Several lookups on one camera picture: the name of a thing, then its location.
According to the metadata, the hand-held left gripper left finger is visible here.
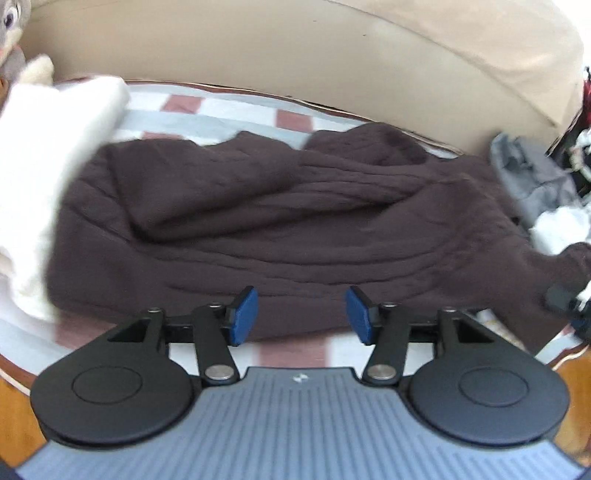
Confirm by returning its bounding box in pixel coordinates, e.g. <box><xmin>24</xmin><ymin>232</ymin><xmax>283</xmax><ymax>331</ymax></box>
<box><xmin>107</xmin><ymin>286</ymin><xmax>258</xmax><ymax>385</ymax></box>

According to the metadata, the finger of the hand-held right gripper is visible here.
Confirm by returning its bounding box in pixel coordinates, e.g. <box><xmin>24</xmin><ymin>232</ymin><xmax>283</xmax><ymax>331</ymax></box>
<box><xmin>546</xmin><ymin>284</ymin><xmax>583</xmax><ymax>319</ymax></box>

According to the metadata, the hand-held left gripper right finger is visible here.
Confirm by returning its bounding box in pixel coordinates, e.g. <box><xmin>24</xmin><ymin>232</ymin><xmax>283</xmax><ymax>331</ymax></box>
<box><xmin>345</xmin><ymin>285</ymin><xmax>497</xmax><ymax>386</ymax></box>

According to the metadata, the dark brown knit sweater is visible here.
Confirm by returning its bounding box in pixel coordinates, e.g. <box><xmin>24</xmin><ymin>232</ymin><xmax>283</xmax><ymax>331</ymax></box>
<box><xmin>46</xmin><ymin>122</ymin><xmax>591</xmax><ymax>354</ymax></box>

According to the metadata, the pile of mixed clothes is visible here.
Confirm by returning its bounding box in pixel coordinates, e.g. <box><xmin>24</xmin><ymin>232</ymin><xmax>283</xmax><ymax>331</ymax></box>
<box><xmin>545</xmin><ymin>67</ymin><xmax>591</xmax><ymax>185</ymax></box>

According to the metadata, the light grey garment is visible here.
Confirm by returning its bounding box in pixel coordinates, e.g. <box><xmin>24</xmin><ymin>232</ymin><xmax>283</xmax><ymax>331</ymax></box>
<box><xmin>530</xmin><ymin>205</ymin><xmax>591</xmax><ymax>256</ymax></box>

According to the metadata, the checkered blanket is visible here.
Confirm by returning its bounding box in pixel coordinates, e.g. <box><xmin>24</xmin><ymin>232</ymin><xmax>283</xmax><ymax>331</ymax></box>
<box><xmin>0</xmin><ymin>80</ymin><xmax>591</xmax><ymax>372</ymax></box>

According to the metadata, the white folded garment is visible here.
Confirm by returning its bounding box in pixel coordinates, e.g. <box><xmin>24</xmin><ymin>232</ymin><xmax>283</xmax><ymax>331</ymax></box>
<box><xmin>0</xmin><ymin>76</ymin><xmax>132</xmax><ymax>324</ymax></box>

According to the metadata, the beige board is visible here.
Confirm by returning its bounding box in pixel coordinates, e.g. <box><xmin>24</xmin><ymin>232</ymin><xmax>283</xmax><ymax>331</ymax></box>
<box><xmin>18</xmin><ymin>0</ymin><xmax>585</xmax><ymax>158</ymax></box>

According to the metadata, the grey plush toy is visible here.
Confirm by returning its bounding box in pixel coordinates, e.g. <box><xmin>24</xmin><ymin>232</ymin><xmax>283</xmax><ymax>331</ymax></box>
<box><xmin>0</xmin><ymin>0</ymin><xmax>56</xmax><ymax>88</ymax></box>

